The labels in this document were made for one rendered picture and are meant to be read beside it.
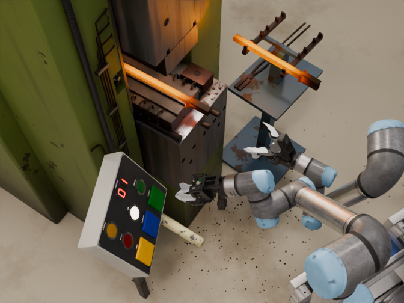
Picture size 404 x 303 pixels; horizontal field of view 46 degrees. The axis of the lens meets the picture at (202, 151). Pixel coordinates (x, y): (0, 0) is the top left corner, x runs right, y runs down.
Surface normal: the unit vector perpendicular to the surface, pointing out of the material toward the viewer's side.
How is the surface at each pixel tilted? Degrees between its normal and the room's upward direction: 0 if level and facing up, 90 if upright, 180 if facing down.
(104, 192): 30
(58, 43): 90
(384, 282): 0
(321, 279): 83
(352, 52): 0
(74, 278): 0
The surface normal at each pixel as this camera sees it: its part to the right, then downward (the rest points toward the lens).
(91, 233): -0.50, -0.51
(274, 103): 0.00, -0.52
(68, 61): 0.84, 0.47
